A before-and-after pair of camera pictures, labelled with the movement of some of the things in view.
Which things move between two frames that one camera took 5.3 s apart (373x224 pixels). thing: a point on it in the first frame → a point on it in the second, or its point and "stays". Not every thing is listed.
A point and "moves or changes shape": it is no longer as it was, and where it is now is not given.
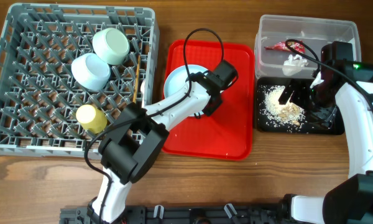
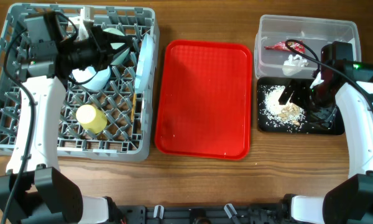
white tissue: [293, 65] stays
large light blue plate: [176, 83] → [145, 66]
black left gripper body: [209, 111] → [94, 53]
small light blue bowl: [91, 70] stays
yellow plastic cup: [92, 120] stays
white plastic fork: [142, 86] moves or changes shape
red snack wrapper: [296, 46] stays
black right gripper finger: [287, 93] stays
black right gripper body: [317, 98] stays
